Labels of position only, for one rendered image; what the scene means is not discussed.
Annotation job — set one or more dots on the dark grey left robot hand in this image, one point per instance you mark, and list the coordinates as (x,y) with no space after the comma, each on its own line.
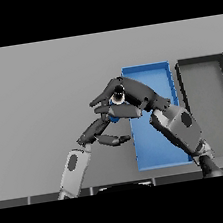
(94,130)

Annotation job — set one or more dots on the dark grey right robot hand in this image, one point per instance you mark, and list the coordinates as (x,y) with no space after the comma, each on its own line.
(138,94)

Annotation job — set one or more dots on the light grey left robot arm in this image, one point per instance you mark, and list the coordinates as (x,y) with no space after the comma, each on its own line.
(73,171)

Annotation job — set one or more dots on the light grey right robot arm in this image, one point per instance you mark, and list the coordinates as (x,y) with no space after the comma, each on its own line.
(180,130)

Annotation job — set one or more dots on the blue bin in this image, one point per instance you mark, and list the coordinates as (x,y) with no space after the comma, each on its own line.
(156,137)

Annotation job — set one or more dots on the dark grey bin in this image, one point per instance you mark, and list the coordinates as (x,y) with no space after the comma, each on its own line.
(211,108)

